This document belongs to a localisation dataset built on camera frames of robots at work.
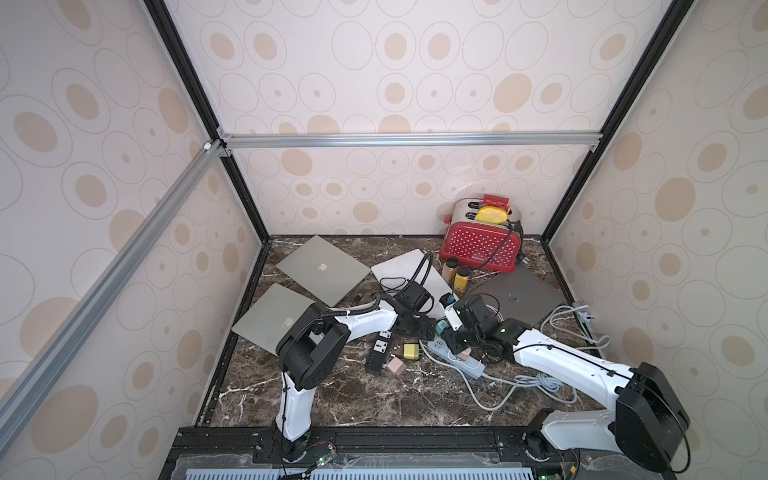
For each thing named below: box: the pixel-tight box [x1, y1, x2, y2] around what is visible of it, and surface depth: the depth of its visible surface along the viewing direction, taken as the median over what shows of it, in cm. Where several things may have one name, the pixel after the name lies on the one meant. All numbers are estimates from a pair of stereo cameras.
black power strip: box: [365, 330, 392, 374], surface depth 89 cm
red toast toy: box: [479, 194, 510, 212], surface depth 102 cm
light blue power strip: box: [427, 335, 487, 379], surface depth 86 cm
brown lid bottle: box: [442, 257, 459, 285], surface depth 102 cm
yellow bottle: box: [454, 266, 471, 293], surface depth 102 cm
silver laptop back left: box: [276, 235, 371, 307], surface depth 113 cm
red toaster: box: [440, 198, 523, 273], surface depth 104 cm
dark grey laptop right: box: [469, 264, 567, 325], surface depth 108 cm
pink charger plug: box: [388, 356, 407, 375], surface depth 87 cm
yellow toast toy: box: [475, 206, 509, 224], surface depth 102 cm
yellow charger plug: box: [403, 343, 419, 360], surface depth 89 cm
